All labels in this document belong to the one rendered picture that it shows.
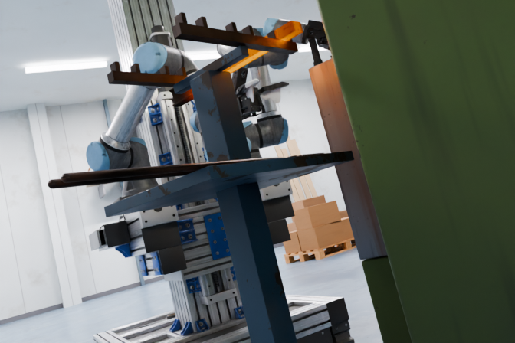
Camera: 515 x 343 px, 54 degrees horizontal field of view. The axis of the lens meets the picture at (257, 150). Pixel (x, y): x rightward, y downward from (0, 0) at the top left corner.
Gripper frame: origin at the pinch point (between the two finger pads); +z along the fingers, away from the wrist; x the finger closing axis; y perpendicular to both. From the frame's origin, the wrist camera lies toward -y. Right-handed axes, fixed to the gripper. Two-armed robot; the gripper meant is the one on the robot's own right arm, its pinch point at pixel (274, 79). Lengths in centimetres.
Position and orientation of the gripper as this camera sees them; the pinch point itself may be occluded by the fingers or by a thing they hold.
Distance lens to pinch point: 150.6
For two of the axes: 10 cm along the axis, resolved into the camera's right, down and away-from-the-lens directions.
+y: 2.4, 9.6, -1.4
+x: -6.3, 0.4, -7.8
